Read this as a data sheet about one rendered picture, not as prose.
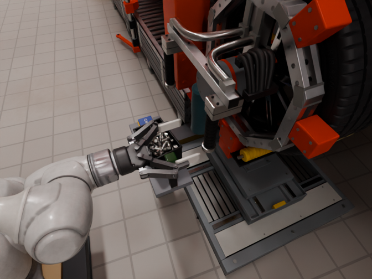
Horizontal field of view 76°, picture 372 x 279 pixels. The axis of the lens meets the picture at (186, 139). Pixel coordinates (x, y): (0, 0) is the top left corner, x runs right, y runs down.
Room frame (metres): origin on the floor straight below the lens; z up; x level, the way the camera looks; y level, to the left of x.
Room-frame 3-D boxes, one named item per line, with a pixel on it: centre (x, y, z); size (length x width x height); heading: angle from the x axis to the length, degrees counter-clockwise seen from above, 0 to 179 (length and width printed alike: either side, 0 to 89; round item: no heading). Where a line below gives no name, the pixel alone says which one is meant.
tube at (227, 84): (0.56, -0.15, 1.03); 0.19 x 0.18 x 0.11; 113
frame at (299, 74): (0.70, -0.22, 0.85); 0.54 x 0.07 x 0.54; 23
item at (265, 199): (0.73, -0.40, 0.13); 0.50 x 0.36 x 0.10; 23
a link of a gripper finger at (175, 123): (0.48, 0.05, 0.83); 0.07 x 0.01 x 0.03; 113
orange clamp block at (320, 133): (0.42, -0.35, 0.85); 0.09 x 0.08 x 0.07; 23
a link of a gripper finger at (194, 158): (0.35, -0.01, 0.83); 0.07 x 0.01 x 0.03; 113
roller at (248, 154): (0.63, -0.36, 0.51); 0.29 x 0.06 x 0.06; 113
